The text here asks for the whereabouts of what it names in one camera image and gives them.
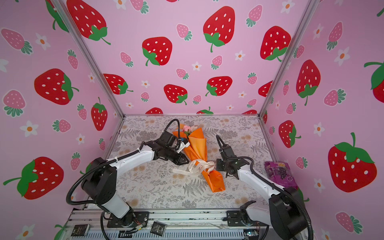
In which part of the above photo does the pink fake rose stem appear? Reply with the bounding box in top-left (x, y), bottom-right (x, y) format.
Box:
top-left (183, 125), bottom-right (199, 133)

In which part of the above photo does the orange wrapping paper sheet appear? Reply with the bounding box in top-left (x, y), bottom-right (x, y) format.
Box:
top-left (173, 125), bottom-right (226, 193)

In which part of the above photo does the white ribbon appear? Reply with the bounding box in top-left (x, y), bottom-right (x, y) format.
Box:
top-left (172, 159), bottom-right (216, 176)

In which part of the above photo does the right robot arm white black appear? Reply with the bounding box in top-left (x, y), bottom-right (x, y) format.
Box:
top-left (219, 144), bottom-right (314, 240)

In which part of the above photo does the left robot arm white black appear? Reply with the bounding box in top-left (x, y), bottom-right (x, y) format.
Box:
top-left (66, 132), bottom-right (190, 222)

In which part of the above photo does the floral patterned table mat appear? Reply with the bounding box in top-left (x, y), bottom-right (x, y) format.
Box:
top-left (111, 115), bottom-right (272, 209)

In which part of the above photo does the purple snack bag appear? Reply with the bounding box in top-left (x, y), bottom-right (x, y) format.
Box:
top-left (264, 162), bottom-right (299, 189)

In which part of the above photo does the black square tag middle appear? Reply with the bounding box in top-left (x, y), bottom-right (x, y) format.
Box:
top-left (150, 222), bottom-right (167, 237)

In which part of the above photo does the black square tag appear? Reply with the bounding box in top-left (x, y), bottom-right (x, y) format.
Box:
top-left (71, 225), bottom-right (90, 237)
top-left (150, 222), bottom-right (167, 237)

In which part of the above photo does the black square tag left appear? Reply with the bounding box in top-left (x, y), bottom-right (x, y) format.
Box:
top-left (71, 225), bottom-right (90, 237)

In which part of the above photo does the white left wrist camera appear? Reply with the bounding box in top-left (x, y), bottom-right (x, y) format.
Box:
top-left (176, 141), bottom-right (190, 154)

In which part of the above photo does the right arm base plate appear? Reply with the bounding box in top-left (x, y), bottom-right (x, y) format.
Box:
top-left (222, 210), bottom-right (267, 227)

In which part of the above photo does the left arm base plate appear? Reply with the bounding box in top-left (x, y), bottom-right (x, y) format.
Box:
top-left (107, 211), bottom-right (150, 229)

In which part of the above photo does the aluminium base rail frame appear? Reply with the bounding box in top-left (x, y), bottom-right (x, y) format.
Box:
top-left (55, 206), bottom-right (282, 240)

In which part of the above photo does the right aluminium corner post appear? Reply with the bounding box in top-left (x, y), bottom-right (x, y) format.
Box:
top-left (259, 0), bottom-right (320, 120)

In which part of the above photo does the aluminium corner post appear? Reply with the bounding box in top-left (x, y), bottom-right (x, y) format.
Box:
top-left (52, 0), bottom-right (125, 119)
top-left (259, 0), bottom-right (320, 120)

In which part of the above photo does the left aluminium corner post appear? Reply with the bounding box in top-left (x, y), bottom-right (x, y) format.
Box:
top-left (52, 0), bottom-right (125, 119)

